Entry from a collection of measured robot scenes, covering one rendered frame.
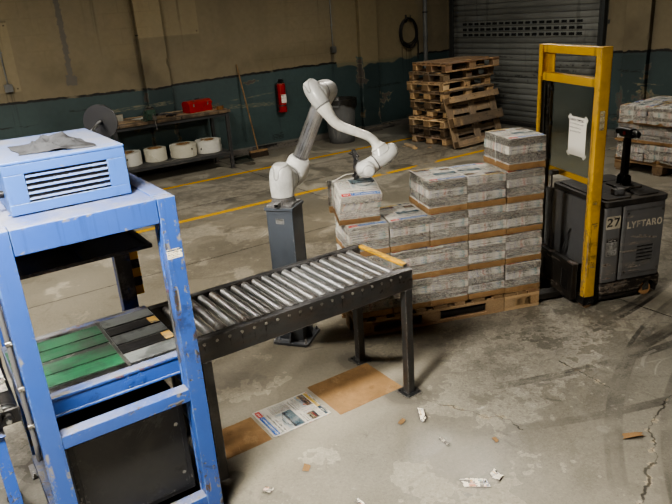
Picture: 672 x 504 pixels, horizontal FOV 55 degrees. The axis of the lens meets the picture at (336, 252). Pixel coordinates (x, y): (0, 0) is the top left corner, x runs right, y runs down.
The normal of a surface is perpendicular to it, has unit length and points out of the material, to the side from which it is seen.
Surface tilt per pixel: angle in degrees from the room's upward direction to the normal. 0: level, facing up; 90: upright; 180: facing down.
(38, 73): 90
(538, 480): 0
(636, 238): 90
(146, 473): 90
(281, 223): 90
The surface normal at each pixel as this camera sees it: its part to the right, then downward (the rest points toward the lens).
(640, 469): -0.07, -0.94
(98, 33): 0.56, 0.25
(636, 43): -0.83, 0.25
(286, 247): -0.31, 0.35
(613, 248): 0.25, 0.33
